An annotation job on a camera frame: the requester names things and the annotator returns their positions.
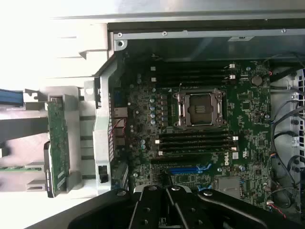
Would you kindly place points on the black open PC case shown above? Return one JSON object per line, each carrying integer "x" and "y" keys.
{"x": 190, "y": 47}

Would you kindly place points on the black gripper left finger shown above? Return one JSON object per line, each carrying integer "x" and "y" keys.
{"x": 147, "y": 210}

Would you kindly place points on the blue expansion slot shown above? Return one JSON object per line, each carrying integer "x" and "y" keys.
{"x": 188, "y": 169}

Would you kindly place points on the silver chipset heat sink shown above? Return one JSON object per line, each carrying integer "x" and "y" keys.
{"x": 228, "y": 187}

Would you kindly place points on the green motherboard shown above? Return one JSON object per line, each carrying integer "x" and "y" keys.
{"x": 250, "y": 133}

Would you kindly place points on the hard disk with blue caddy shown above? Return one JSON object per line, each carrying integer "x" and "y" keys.
{"x": 12, "y": 96}

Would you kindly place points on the green RAM stick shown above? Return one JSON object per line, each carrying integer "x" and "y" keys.
{"x": 21, "y": 168}

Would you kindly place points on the metal CPU socket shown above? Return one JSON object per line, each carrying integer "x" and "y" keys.
{"x": 200, "y": 109}

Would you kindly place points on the coin cell battery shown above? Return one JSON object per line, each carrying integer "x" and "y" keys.
{"x": 257, "y": 80}

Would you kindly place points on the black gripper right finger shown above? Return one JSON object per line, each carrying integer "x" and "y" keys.
{"x": 190, "y": 210}

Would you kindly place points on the grey parts rack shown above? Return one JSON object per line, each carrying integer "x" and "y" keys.
{"x": 74, "y": 100}

